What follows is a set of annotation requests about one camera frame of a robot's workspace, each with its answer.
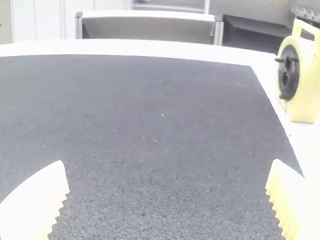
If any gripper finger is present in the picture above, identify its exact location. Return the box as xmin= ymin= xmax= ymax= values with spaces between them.
xmin=264 ymin=158 xmax=320 ymax=240
xmin=0 ymin=159 xmax=71 ymax=240

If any black mat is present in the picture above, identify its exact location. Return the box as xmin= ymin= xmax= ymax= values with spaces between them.
xmin=0 ymin=54 xmax=305 ymax=240

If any black crate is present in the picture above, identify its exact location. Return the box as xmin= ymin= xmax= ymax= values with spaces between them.
xmin=222 ymin=14 xmax=294 ymax=55

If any grey cupboard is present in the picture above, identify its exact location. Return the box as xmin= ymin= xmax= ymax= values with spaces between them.
xmin=11 ymin=0 xmax=131 ymax=41

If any yellow cable reel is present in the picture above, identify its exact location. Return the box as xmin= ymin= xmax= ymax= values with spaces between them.
xmin=274 ymin=18 xmax=320 ymax=124

